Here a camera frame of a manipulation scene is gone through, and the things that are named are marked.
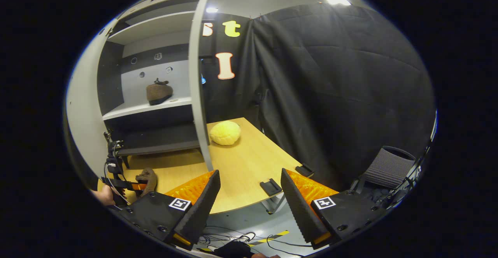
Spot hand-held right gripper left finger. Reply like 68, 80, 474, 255
119, 169, 221, 251

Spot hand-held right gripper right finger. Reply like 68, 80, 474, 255
280, 167, 384, 247

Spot brown fluffy shoe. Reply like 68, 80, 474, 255
146, 78, 174, 106
135, 167, 158, 197

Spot white grey shoe cabinet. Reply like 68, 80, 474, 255
96, 0, 203, 170

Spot white cabinet shelf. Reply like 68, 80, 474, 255
106, 11, 196, 45
102, 96, 193, 121

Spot black table clamp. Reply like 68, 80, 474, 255
295, 164, 315, 178
260, 178, 283, 197

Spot yellow black floor tape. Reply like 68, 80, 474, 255
248, 230, 291, 247

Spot yellow round plush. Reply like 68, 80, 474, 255
209, 120, 241, 146

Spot grey mesh chair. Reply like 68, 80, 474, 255
349, 146, 417, 197

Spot black backdrop cloth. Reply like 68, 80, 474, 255
198, 12, 266, 123
235, 2, 435, 197

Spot black floor cables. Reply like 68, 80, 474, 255
198, 226, 312, 257

